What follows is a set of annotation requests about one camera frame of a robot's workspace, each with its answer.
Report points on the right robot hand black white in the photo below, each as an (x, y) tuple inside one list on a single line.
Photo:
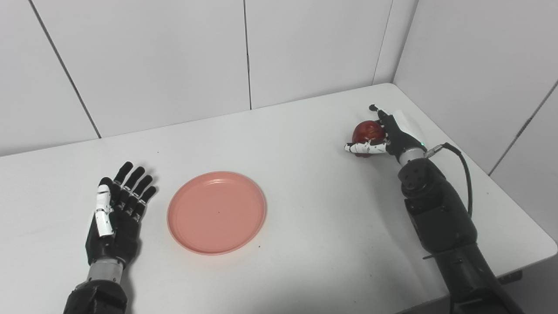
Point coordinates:
[(392, 131)]

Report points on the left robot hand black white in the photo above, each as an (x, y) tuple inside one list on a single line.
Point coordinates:
[(115, 213)]

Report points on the red apple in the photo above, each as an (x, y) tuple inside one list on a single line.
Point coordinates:
[(367, 131)]

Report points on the pink round plate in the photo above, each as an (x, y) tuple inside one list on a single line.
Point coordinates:
[(216, 213)]

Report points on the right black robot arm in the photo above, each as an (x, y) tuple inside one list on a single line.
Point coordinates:
[(449, 226)]

